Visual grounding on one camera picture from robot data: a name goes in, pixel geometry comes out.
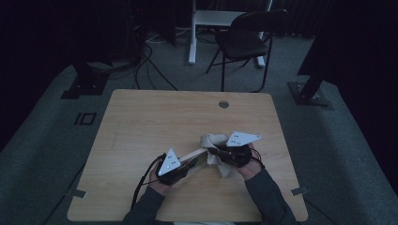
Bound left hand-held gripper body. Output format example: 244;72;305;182
156;148;189;187

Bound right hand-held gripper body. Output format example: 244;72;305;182
222;131;262;169

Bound grey cloth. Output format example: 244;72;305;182
200;133;233;178

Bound white book with green leaf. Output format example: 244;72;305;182
179;147;209;172

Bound person's left hand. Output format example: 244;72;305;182
147;162;176;197

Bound person's right hand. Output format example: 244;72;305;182
237;142;266;181

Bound black stand base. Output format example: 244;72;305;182
60;60;111;100
287;74;334;111

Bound black folding chair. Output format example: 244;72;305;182
205;8;289;94

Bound right hand-held gripper cable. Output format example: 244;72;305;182
250;147;267;170

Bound hand-held gripper cable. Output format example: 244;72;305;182
130;153;167;209
250;147;267;170

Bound left hand-held gripper cable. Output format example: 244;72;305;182
130;153;167;209

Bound black floor cables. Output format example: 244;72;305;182
87;31;179;92

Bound white floor cables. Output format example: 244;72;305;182
145;26;191;45

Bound white desk frame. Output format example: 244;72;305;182
188;0;273;68

